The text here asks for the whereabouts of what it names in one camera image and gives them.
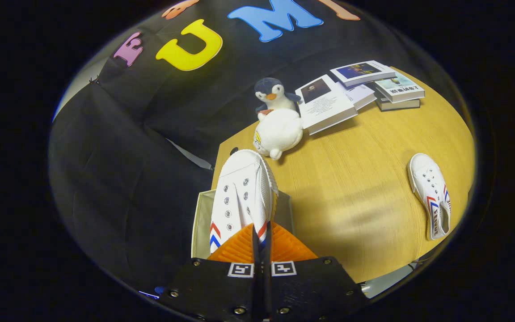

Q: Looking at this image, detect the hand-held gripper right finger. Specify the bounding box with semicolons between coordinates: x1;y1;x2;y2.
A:
262;221;370;322

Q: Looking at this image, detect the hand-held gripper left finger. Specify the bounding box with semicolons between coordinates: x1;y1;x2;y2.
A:
156;223;262;322

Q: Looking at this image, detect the beige fabric storage box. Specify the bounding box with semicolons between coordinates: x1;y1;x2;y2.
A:
191;190;295;260

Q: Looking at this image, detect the white canvas shoe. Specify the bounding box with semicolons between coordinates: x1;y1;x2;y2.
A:
208;149;279;254
407;153;452;241

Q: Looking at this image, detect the white round plush toy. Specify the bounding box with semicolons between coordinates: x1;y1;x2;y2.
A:
253;109;304;161

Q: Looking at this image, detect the white book with portrait cover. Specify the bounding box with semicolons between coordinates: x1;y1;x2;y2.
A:
295;75;359;136

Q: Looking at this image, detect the grey penguin plush toy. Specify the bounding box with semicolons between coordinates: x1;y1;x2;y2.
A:
254;77;302;118

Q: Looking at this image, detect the plain white book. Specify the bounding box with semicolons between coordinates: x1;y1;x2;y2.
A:
336;82;377;111

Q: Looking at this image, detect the grey book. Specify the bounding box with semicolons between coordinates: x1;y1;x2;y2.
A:
376;97;421;112

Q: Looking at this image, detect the white book with blue picture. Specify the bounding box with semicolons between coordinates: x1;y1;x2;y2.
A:
330;60;397;88

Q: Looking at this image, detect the pale teal cover book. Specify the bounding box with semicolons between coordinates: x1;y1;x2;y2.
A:
374;74;426;103

